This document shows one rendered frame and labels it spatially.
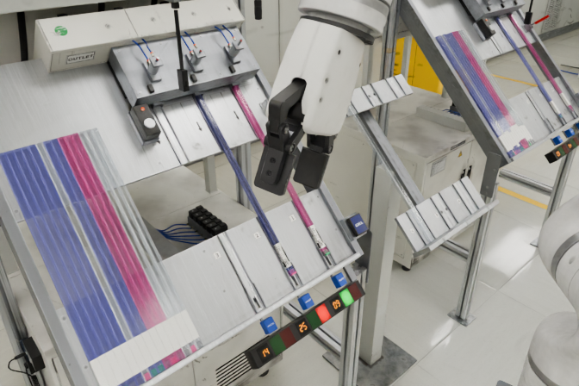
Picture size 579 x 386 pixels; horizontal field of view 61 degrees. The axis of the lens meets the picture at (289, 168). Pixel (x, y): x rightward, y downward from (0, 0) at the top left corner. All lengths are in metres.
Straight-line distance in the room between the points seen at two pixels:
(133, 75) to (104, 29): 0.11
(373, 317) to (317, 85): 1.42
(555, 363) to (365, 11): 0.57
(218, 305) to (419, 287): 1.39
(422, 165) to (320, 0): 1.61
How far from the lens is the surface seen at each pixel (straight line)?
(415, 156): 2.04
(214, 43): 1.28
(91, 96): 1.17
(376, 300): 1.74
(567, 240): 0.76
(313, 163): 0.53
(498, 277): 2.49
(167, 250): 1.40
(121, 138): 1.14
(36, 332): 1.34
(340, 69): 0.46
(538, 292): 2.48
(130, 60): 1.17
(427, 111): 2.38
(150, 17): 1.23
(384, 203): 1.51
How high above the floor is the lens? 1.49
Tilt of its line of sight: 28 degrees down
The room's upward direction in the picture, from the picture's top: straight up
